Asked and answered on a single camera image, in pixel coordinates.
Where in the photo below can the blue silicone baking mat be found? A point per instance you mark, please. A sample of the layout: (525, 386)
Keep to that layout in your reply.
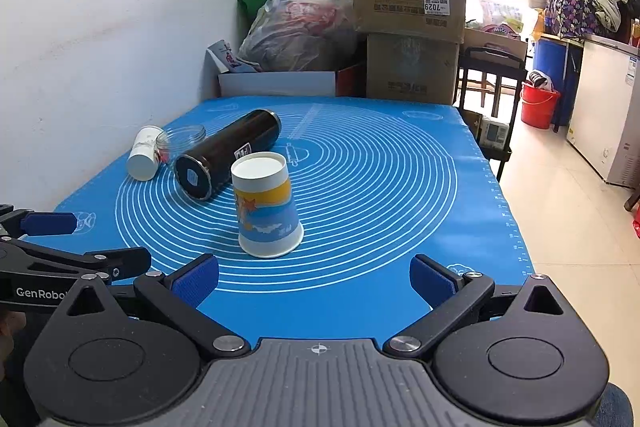
(375, 187)

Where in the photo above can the white chest freezer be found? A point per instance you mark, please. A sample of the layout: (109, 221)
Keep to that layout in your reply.
(607, 107)

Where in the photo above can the purple patterned bag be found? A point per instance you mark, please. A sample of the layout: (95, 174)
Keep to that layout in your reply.
(570, 9)

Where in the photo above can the red open box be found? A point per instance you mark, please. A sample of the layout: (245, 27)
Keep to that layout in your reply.
(351, 82)

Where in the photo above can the white open box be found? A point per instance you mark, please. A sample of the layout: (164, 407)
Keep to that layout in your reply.
(277, 84)

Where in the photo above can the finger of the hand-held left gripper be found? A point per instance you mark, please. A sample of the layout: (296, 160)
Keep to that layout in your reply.
(47, 224)
(125, 258)

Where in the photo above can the black metal rack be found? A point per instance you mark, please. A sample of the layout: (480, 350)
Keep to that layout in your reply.
(492, 69)

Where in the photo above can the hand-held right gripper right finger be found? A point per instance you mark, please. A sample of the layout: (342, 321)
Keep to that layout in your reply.
(431, 281)

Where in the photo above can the clear plastic bag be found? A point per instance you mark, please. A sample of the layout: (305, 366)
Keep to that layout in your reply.
(300, 32)

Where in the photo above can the cardboard box with blue print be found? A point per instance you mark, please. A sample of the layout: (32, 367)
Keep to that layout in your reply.
(412, 69)

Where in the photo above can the small white appliance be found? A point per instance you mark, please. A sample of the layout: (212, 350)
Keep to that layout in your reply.
(495, 132)

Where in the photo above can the flat cardboard box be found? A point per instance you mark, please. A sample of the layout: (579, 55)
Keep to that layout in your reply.
(495, 42)

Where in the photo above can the blue plastic barrel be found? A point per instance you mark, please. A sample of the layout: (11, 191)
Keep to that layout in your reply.
(550, 62)

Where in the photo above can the printed paper cup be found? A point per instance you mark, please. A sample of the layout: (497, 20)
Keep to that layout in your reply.
(267, 212)

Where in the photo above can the clear glass jar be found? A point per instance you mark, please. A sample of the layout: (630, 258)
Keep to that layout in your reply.
(182, 141)

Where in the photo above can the small white printed carton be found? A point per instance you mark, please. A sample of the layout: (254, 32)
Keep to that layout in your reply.
(227, 57)

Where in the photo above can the white plastic bottle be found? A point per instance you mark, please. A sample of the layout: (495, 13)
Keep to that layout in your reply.
(142, 157)

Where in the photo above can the colourful snack bags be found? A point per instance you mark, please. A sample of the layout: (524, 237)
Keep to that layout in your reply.
(500, 14)

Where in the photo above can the red plastic bucket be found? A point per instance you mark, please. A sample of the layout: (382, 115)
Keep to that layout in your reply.
(537, 107)

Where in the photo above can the person's blue jeans leg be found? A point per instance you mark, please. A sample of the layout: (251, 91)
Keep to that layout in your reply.
(616, 409)

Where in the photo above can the black thermos bottle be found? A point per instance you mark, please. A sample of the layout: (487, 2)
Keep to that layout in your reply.
(227, 152)

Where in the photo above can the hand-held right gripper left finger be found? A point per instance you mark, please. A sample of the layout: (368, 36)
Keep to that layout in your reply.
(196, 281)

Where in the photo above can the pile of clothes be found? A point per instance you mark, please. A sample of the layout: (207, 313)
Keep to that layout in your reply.
(607, 9)

